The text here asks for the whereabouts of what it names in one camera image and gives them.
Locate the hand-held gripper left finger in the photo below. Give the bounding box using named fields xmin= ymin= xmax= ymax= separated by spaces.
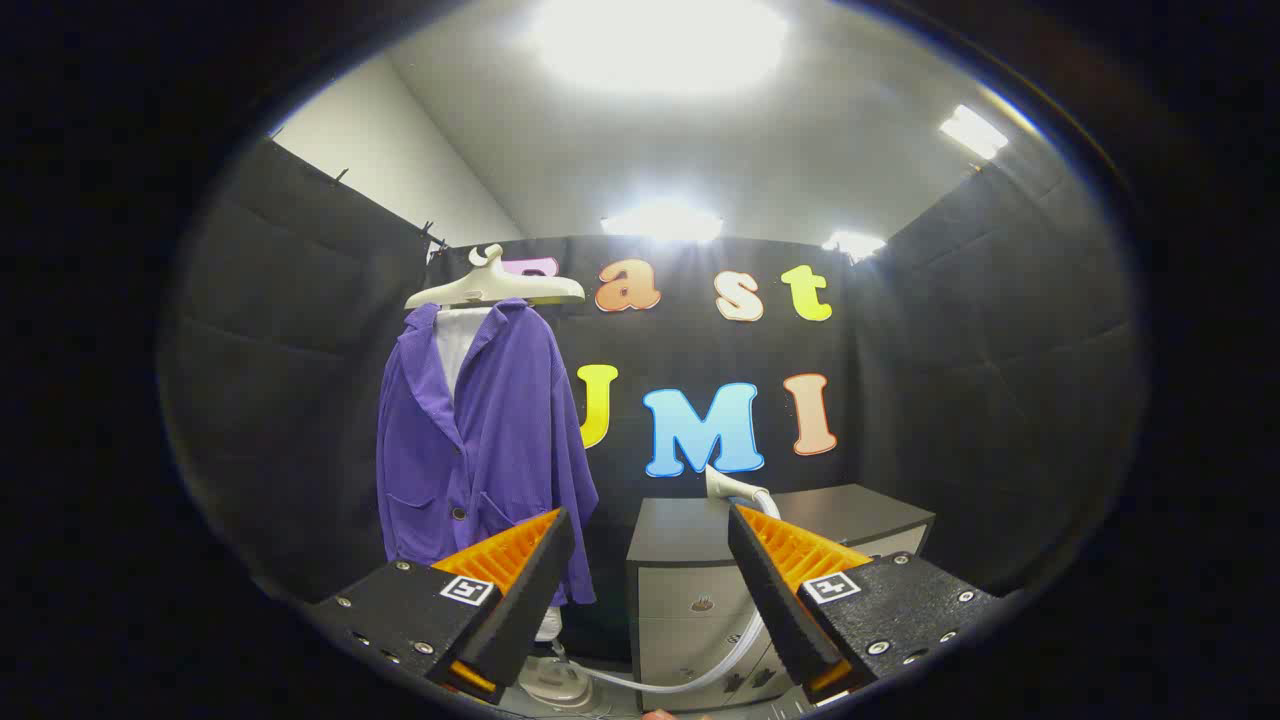
xmin=305 ymin=507 xmax=576 ymax=706

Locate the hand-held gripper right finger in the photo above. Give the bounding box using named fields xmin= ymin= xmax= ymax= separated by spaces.
xmin=727 ymin=503 xmax=1006 ymax=706

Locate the purple corduroy jacket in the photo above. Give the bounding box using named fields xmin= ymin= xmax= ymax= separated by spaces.
xmin=376 ymin=298 xmax=601 ymax=608

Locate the white steamer base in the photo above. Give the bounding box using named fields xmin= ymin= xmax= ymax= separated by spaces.
xmin=517 ymin=605 xmax=596 ymax=709

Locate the cream clothes hanger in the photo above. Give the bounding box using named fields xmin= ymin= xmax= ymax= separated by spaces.
xmin=404 ymin=243 xmax=587 ymax=310

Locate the grey drawer cabinet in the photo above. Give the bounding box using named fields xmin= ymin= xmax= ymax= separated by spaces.
xmin=626 ymin=484 xmax=937 ymax=713

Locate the large ceiling light panel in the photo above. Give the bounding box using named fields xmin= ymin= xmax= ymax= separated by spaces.
xmin=530 ymin=0 xmax=791 ymax=96

